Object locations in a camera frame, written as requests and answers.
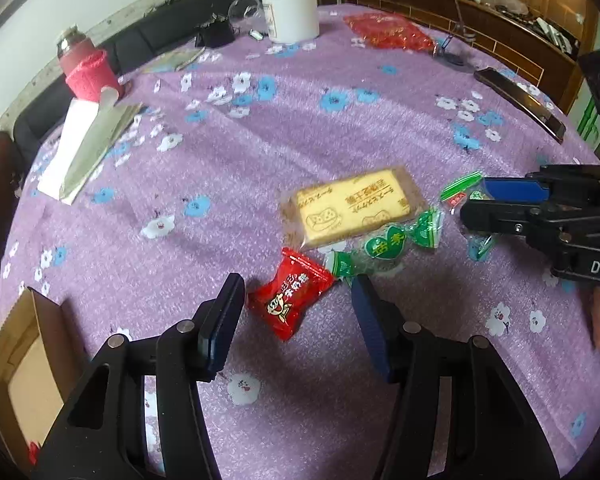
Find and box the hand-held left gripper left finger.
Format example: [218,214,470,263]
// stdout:
[32,272,246,480]

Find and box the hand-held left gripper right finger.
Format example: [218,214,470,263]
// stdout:
[350,274,561,480]

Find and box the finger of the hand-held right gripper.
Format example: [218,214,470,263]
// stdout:
[460,200,533,240]
[482,175,551,202]

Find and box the green white striped snack packet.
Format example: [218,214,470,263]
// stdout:
[440,171,487,211]

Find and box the red candy packet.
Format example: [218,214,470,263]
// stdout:
[247,247,336,342]

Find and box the clear green candy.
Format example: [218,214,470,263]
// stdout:
[325,209,446,281]

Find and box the cardboard box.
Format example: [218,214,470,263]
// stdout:
[0,287,88,466]

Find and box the yellow biscuit packet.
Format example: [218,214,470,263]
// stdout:
[280,167,426,251]

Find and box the small metal stand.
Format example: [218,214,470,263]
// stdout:
[432,0,473,67]

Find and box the wooden sideboard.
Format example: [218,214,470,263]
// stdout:
[340,0,581,111]

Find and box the red patterned flat packet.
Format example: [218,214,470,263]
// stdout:
[343,12,436,52]

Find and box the white folded paper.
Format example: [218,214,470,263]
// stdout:
[60,87,143,200]

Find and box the brown chair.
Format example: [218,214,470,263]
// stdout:
[0,132,28,311]

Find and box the grey flat packet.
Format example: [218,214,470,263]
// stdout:
[142,47,207,75]

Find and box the bottle with red cloth sleeve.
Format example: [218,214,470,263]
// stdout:
[56,25,127,102]

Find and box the white plastic jar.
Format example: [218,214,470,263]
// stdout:
[261,0,320,44]

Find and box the black small pouch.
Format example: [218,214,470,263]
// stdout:
[196,20,236,49]

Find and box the black sofa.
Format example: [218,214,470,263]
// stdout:
[12,0,276,146]

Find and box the clear plastic cup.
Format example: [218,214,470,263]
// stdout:
[228,0,264,31]

